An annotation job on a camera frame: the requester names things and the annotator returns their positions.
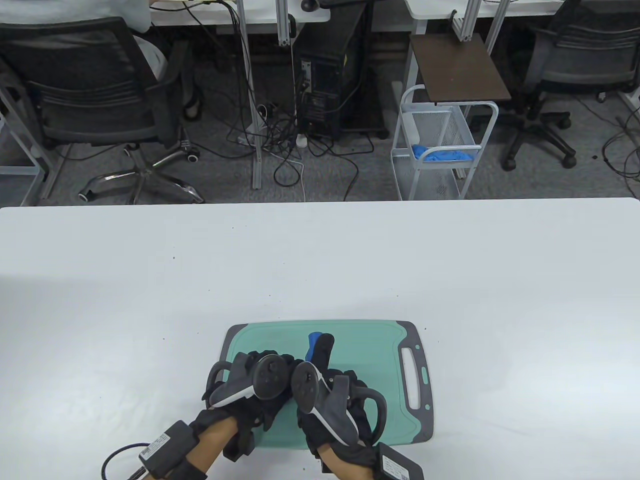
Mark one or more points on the person's left hand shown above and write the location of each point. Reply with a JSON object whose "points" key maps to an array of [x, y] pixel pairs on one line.
{"points": [[265, 415]]}

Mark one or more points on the person's right hand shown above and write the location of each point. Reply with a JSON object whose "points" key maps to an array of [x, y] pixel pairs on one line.
{"points": [[326, 350]]}

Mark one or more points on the blue plastic scraper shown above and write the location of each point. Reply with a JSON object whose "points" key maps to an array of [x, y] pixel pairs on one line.
{"points": [[314, 345]]}

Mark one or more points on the person's right forearm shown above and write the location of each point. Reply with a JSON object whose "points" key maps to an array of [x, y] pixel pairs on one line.
{"points": [[345, 467]]}

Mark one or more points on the person's left forearm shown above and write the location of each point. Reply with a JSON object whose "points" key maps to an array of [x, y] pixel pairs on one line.
{"points": [[215, 442]]}

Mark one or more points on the grey left hand controller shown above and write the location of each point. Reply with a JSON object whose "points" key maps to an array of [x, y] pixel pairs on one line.
{"points": [[270, 376]]}

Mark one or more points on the grey hand controller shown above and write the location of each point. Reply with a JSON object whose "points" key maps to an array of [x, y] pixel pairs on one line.
{"points": [[270, 376], [306, 385]]}

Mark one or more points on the grey right hand controller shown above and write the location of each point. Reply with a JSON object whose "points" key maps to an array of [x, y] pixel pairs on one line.
{"points": [[306, 385]]}

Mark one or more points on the green cutting board grey rim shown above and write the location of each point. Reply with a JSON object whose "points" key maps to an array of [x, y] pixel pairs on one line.
{"points": [[280, 340]]}

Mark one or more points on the black left wrist box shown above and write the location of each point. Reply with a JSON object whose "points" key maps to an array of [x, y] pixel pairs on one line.
{"points": [[170, 447]]}

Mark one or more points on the black wrist box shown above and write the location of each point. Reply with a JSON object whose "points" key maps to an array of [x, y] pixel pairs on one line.
{"points": [[170, 447], [400, 465]]}

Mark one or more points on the black right wrist box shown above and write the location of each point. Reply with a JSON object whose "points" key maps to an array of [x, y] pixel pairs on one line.
{"points": [[400, 465]]}

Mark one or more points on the blue cloth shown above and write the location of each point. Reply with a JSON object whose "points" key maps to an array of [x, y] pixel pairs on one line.
{"points": [[440, 155]]}

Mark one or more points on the black computer tower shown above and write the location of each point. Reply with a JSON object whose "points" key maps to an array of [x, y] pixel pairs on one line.
{"points": [[330, 65]]}

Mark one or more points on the dark brown board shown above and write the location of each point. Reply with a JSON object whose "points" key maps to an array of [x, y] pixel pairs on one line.
{"points": [[460, 70]]}

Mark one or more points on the black office chair chrome base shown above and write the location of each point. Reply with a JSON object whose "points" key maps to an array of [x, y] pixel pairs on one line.
{"points": [[90, 100]]}

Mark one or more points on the black computer mouse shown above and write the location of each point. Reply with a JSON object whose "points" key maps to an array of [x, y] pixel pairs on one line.
{"points": [[309, 4]]}

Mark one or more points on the black mesh office chair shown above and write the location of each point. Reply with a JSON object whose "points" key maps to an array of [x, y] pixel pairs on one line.
{"points": [[580, 55]]}

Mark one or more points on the aluminium profile post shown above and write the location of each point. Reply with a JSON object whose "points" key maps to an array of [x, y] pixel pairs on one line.
{"points": [[286, 25], [497, 27], [467, 22]]}

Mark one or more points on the white metal desk frame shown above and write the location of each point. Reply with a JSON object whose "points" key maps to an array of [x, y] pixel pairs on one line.
{"points": [[20, 170]]}

